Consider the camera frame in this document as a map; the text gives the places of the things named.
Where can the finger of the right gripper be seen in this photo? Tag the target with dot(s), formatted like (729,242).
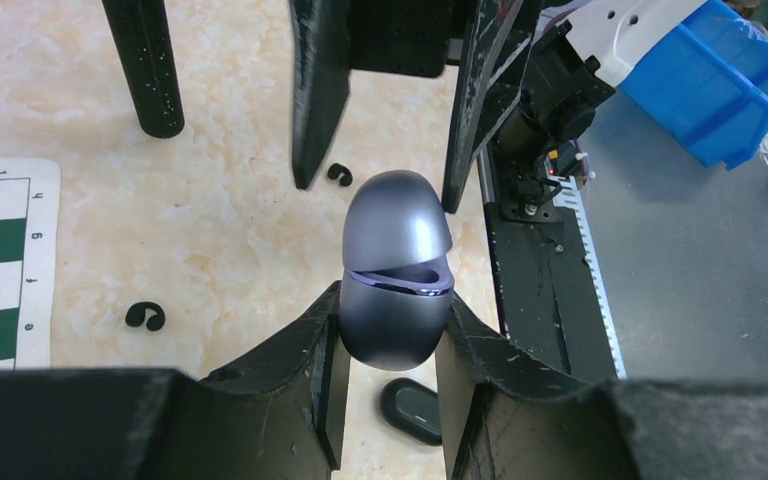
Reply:
(320,82)
(496,33)

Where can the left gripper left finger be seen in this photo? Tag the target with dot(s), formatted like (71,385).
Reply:
(276,412)

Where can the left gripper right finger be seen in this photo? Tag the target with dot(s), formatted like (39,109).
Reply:
(507,415)

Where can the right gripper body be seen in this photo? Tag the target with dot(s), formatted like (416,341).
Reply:
(418,38)

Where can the lavender earbud charging case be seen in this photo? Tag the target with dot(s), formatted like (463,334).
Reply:
(397,286)

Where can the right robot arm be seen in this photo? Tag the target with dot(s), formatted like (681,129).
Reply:
(525,88)

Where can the black earbud case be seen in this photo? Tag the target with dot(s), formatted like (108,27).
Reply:
(413,409)

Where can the black earbud right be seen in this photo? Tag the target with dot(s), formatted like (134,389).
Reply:
(340,174)

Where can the black earbud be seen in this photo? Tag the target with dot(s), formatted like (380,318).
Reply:
(340,174)
(148,314)

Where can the black earbud upper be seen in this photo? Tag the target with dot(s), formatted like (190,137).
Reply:
(148,314)

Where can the blue plastic bin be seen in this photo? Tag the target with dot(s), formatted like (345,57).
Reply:
(706,83)

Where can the green white chessboard mat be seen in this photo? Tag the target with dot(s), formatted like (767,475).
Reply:
(29,209)

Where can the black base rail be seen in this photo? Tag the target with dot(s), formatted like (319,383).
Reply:
(550,297)

